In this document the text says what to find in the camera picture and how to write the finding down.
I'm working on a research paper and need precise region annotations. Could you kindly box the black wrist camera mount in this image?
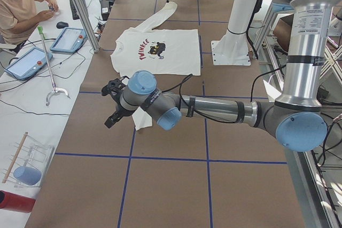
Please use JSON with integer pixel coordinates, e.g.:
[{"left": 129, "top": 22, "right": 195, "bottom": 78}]
[{"left": 101, "top": 76, "right": 129, "bottom": 102}]

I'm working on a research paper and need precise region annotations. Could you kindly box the cream long-sleeve cat shirt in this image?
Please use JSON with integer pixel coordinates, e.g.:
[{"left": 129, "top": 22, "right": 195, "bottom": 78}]
[{"left": 111, "top": 2, "right": 200, "bottom": 130}]

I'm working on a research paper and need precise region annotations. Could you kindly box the person in beige shirt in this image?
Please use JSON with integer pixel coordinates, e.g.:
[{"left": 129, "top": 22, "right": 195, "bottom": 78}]
[{"left": 1, "top": 0, "right": 59, "bottom": 53}]

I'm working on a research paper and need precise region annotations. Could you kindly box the reacher grabber tool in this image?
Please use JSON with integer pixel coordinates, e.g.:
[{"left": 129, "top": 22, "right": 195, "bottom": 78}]
[{"left": 37, "top": 26, "right": 69, "bottom": 106}]

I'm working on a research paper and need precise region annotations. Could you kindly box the black keyboard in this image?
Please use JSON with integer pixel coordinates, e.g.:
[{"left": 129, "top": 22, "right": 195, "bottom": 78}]
[{"left": 69, "top": 0, "right": 86, "bottom": 20}]

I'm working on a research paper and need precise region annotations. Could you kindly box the white camera mast pedestal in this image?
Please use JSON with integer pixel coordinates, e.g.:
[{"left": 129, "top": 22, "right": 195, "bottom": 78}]
[{"left": 211, "top": 0, "right": 257, "bottom": 66}]

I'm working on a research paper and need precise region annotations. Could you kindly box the black computer mouse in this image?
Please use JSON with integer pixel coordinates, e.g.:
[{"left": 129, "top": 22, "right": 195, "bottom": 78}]
[{"left": 56, "top": 21, "right": 69, "bottom": 29}]

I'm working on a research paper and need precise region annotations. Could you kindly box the far blue teach pendant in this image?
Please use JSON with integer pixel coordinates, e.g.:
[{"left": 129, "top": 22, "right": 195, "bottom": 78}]
[{"left": 50, "top": 27, "right": 87, "bottom": 53}]

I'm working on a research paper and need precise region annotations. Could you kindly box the clear acrylic rack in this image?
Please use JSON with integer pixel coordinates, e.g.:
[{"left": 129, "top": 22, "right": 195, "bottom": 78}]
[{"left": 1, "top": 135, "right": 55, "bottom": 187}]

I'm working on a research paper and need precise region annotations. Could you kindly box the blue teach pendant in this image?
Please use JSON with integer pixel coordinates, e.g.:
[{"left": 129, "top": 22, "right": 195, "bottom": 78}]
[
  {"left": 5, "top": 47, "right": 46, "bottom": 80},
  {"left": 50, "top": 27, "right": 87, "bottom": 53}
]

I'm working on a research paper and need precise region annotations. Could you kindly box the red bottle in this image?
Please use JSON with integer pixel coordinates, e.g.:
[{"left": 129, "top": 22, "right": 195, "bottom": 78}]
[{"left": 1, "top": 191, "right": 36, "bottom": 213}]

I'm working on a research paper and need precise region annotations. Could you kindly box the aluminium frame post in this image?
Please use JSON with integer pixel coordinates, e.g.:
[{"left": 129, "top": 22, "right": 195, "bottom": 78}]
[{"left": 72, "top": 0, "right": 100, "bottom": 53}]

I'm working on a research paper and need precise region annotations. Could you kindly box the blue cup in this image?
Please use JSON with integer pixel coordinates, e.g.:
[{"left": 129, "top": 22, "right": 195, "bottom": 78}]
[{"left": 13, "top": 166, "right": 42, "bottom": 186}]

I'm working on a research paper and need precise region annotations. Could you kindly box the wooden stick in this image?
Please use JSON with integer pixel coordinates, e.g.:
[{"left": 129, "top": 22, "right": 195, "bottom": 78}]
[{"left": 2, "top": 131, "right": 28, "bottom": 184}]

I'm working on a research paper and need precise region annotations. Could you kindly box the near blue teach pendant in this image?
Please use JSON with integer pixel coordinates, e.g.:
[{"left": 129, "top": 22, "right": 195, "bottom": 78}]
[{"left": 5, "top": 47, "right": 46, "bottom": 80}]

